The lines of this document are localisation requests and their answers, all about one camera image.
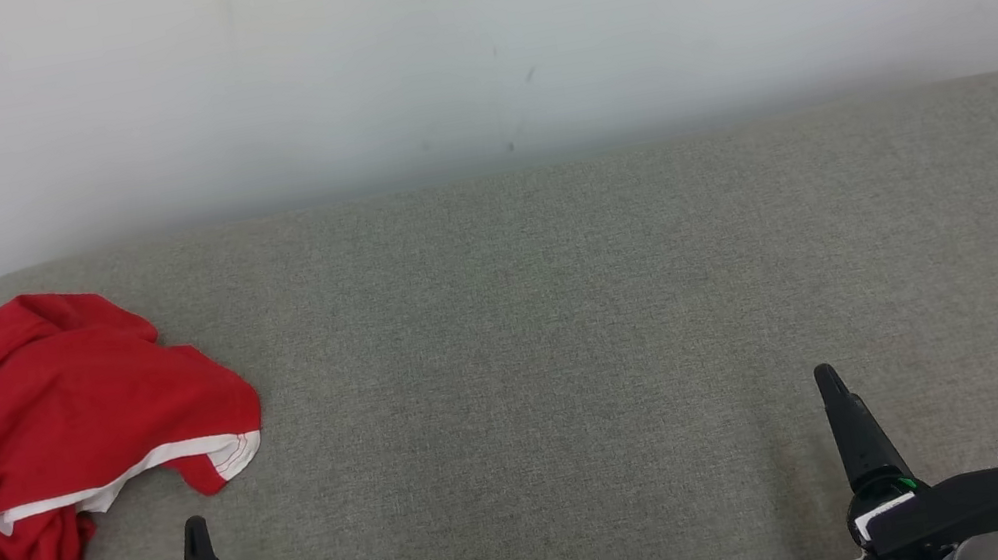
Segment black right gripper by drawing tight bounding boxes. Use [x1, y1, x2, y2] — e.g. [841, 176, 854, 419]
[813, 335, 998, 560]

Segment red shorts with white stripe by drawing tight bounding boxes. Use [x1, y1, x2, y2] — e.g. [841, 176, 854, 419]
[0, 259, 287, 560]

